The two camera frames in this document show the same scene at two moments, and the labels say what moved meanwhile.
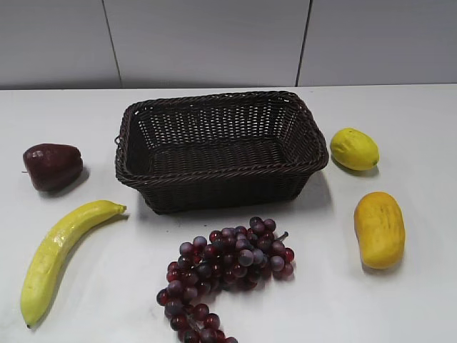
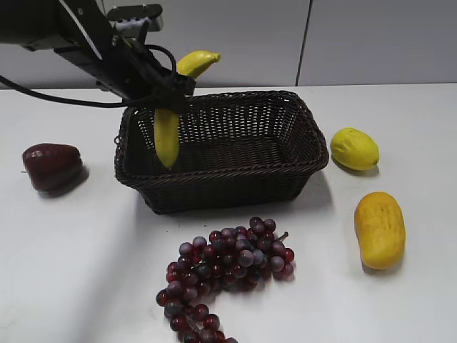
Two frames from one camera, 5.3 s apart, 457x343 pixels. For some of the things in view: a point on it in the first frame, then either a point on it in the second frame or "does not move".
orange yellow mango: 380,229 does not move
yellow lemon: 353,149 does not move
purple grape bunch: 230,259 does not move
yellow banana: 43,270 to 166,128
